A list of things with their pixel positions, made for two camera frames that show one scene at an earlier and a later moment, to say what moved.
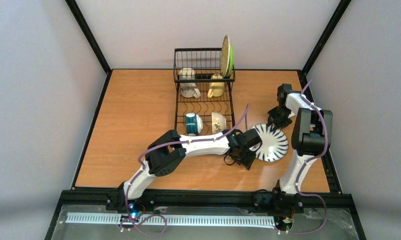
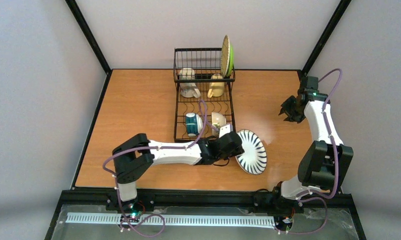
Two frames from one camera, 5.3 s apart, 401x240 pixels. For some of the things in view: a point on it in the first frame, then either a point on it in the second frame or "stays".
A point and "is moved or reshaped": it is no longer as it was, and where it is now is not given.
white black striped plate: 274,144 is moved or reshaped
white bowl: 218,122 stays
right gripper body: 278,117 → 292,109
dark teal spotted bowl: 194,124 stays
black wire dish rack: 205,105 stays
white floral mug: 187,86 stays
